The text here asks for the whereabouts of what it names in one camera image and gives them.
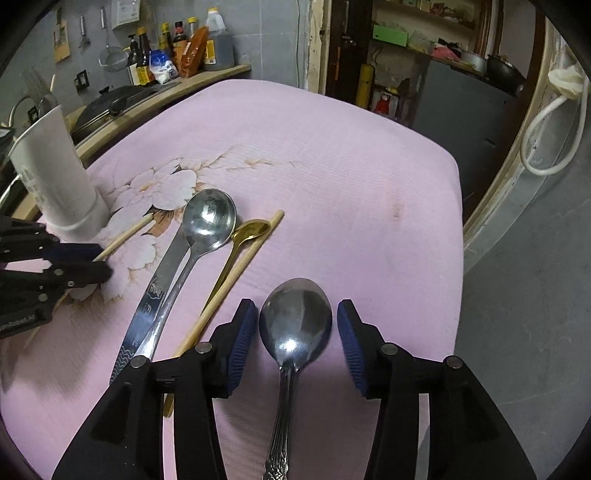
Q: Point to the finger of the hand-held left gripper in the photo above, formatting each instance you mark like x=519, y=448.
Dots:
x=94, y=274
x=76, y=252

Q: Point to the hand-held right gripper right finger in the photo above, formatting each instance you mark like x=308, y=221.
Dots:
x=352, y=344

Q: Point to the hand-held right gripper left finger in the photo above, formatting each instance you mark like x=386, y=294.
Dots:
x=242, y=341

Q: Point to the wooden chopstick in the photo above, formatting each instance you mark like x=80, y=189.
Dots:
x=249, y=258
x=251, y=230
x=52, y=90
x=129, y=233

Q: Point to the ornate steel spoon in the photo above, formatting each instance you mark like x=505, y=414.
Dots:
x=295, y=318

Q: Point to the engraved steel utensil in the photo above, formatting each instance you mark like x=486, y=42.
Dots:
x=147, y=314

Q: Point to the white plastic utensil holder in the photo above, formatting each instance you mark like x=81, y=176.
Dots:
x=60, y=184

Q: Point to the large round steel spoon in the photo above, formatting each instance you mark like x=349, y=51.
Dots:
x=210, y=217

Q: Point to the black frying pan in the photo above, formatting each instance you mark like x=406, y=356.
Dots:
x=111, y=104

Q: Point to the steel faucet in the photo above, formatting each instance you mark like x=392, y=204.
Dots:
x=18, y=108

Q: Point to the steel mesh strainer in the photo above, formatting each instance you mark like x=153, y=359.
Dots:
x=113, y=57

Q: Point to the row of sauce bottles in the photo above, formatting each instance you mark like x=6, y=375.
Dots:
x=141, y=60

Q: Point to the white salt bag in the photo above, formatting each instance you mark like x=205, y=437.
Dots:
x=164, y=68

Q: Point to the wooden knife rack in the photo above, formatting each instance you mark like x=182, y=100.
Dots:
x=61, y=41

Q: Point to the steel peeler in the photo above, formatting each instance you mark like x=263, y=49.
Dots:
x=84, y=34

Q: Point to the beige kitchen counter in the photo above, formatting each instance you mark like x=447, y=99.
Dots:
x=207, y=76

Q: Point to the orange packet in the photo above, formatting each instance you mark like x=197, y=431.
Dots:
x=193, y=53

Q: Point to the grey cabinet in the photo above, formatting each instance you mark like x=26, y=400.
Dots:
x=461, y=129

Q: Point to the red and white bottle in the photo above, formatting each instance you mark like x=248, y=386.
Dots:
x=383, y=104

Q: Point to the plastic oil jug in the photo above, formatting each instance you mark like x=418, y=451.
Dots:
x=221, y=46

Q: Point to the yellow cylinder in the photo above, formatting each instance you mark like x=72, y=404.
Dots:
x=366, y=85

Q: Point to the pink cloth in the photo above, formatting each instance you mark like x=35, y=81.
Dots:
x=445, y=52

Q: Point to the silver pot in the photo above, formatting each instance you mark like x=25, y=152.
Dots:
x=473, y=62

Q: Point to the green box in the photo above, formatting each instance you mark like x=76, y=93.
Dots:
x=390, y=36

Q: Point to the black pot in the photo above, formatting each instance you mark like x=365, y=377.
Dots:
x=505, y=71

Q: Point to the wooden shelf unit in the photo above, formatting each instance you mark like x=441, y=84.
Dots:
x=443, y=21

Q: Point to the black wall outlet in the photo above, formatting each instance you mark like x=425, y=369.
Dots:
x=82, y=79
x=32, y=114

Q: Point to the white wall box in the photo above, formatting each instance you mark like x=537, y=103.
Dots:
x=125, y=11

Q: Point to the wooden door frame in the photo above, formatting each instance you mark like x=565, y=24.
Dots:
x=318, y=46

